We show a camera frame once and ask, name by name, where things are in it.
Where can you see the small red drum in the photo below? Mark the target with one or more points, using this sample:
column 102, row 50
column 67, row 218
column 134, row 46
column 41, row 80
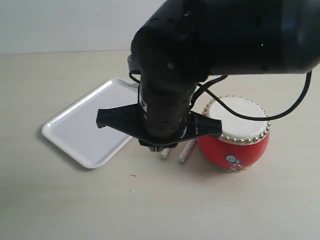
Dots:
column 241, row 144

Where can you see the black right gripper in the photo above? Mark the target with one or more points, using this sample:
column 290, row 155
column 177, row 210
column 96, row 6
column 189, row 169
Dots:
column 162, row 117

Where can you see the wooden drumstick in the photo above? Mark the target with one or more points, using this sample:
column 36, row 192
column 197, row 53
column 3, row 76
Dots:
column 187, row 150
column 164, row 154

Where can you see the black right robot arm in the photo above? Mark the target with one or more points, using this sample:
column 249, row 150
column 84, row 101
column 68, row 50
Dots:
column 186, row 41

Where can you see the white rectangular plastic tray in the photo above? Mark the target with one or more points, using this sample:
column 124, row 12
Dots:
column 74, row 131

